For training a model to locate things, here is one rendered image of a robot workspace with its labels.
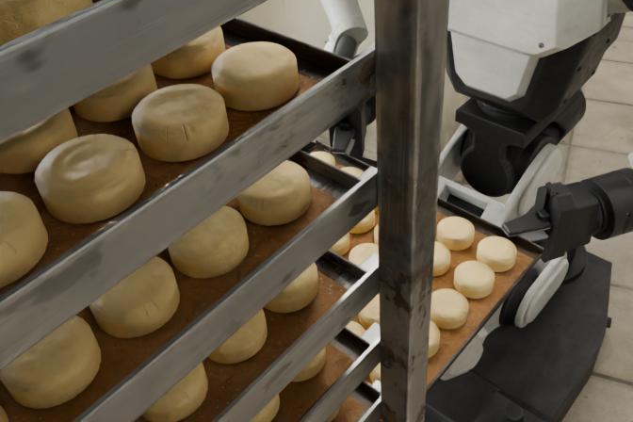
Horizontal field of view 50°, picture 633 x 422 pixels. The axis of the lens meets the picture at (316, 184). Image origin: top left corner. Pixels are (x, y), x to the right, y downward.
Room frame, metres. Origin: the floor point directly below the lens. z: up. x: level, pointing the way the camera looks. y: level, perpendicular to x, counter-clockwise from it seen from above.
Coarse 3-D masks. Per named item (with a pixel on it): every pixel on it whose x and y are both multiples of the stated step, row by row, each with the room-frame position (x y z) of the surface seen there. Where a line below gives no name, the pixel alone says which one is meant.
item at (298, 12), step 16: (272, 0) 1.86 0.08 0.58; (288, 0) 1.83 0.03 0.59; (304, 0) 1.80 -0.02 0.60; (368, 0) 1.68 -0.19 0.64; (240, 16) 1.93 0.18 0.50; (256, 16) 1.90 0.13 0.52; (272, 16) 1.86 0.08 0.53; (288, 16) 1.83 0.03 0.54; (304, 16) 1.80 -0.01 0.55; (320, 16) 1.77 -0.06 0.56; (368, 16) 1.68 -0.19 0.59; (288, 32) 1.83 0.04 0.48; (304, 32) 1.80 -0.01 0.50; (320, 32) 1.77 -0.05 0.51; (368, 32) 1.68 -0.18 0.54; (448, 80) 1.66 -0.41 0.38; (448, 96) 1.67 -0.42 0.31; (464, 96) 1.79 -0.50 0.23; (448, 112) 1.67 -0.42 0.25; (368, 128) 1.69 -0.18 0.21; (448, 128) 1.68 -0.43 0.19; (368, 144) 1.69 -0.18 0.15; (368, 160) 1.72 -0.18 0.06
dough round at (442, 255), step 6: (438, 246) 0.61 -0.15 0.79; (444, 246) 0.61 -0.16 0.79; (438, 252) 0.60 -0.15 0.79; (444, 252) 0.60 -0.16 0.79; (438, 258) 0.59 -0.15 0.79; (444, 258) 0.59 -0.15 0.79; (438, 264) 0.58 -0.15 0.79; (444, 264) 0.58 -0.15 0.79; (438, 270) 0.58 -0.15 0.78; (444, 270) 0.58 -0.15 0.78
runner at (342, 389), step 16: (368, 336) 0.36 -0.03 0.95; (368, 352) 0.33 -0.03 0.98; (352, 368) 0.31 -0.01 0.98; (368, 368) 0.33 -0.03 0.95; (336, 384) 0.30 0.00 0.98; (352, 384) 0.31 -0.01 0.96; (320, 400) 0.29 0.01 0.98; (336, 400) 0.30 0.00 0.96; (304, 416) 0.27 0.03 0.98; (320, 416) 0.28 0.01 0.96
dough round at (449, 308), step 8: (432, 296) 0.53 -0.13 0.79; (440, 296) 0.53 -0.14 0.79; (448, 296) 0.53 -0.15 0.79; (456, 296) 0.53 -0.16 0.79; (432, 304) 0.52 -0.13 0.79; (440, 304) 0.51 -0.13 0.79; (448, 304) 0.51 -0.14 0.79; (456, 304) 0.51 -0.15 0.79; (464, 304) 0.51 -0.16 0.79; (432, 312) 0.51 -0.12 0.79; (440, 312) 0.50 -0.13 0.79; (448, 312) 0.50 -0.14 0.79; (456, 312) 0.50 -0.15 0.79; (464, 312) 0.50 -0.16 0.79; (432, 320) 0.50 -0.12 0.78; (440, 320) 0.49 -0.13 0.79; (448, 320) 0.49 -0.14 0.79; (456, 320) 0.49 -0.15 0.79; (464, 320) 0.50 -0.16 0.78; (448, 328) 0.49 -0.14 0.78
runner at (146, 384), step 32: (352, 192) 0.32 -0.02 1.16; (320, 224) 0.30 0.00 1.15; (352, 224) 0.32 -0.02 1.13; (288, 256) 0.28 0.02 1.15; (256, 288) 0.26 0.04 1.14; (224, 320) 0.24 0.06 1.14; (160, 352) 0.21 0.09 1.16; (192, 352) 0.22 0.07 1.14; (128, 384) 0.19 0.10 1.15; (160, 384) 0.20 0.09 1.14; (96, 416) 0.18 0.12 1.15; (128, 416) 0.19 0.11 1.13
